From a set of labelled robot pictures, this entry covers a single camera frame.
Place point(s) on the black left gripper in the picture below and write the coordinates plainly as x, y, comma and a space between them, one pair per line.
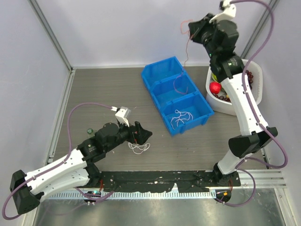
141, 135

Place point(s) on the blue three-compartment bin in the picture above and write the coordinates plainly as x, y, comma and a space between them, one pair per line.
176, 97

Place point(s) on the white fruit basket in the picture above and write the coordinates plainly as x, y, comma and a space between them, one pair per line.
226, 107

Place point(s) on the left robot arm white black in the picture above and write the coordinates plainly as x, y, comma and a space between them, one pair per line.
75, 169

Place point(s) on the red yellow cherries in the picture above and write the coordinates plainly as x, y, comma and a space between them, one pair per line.
224, 97

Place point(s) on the perforated cable duct strip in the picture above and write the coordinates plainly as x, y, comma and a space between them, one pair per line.
72, 194

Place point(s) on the red apple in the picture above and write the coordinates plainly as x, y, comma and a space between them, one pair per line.
215, 87

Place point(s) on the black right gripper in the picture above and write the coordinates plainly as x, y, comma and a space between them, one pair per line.
196, 28

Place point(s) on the green yellow pear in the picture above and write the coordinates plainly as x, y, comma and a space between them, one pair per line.
214, 77

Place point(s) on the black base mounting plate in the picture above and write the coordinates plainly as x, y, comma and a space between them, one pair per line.
187, 181

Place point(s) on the clear glass bottle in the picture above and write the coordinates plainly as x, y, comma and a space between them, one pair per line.
90, 132

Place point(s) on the dark red grape bunch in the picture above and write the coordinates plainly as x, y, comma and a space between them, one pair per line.
250, 78

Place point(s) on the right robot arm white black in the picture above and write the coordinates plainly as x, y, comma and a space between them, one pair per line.
255, 131

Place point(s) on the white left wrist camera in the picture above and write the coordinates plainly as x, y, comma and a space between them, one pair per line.
122, 115

